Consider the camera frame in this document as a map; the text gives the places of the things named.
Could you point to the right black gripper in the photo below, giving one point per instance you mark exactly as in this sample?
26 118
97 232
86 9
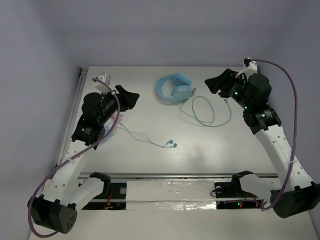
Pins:
223 82

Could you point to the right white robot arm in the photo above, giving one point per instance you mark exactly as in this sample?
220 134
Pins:
297 191

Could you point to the aluminium rail front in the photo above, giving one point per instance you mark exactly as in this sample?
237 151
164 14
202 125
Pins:
127 175

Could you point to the white tape cover strip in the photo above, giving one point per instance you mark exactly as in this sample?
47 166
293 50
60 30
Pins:
172 194

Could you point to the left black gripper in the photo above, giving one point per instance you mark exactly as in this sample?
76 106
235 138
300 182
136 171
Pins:
120 99

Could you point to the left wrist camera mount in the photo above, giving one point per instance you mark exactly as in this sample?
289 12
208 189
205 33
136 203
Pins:
106 79

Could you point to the blue earbuds with cable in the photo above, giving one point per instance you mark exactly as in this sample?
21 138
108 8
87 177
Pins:
141 137

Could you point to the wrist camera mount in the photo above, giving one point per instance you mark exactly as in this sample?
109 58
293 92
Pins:
106 79
249 68

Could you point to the aluminium rail left side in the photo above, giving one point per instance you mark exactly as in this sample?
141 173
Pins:
83 71

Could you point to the light blue over-ear headphones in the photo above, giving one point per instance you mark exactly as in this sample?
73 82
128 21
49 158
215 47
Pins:
181 91

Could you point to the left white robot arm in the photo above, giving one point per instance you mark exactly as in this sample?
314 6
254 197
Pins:
57 200

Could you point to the aluminium rail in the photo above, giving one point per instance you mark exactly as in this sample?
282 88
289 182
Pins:
83 71
127 175

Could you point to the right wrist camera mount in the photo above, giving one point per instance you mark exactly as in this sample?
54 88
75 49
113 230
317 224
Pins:
249 68

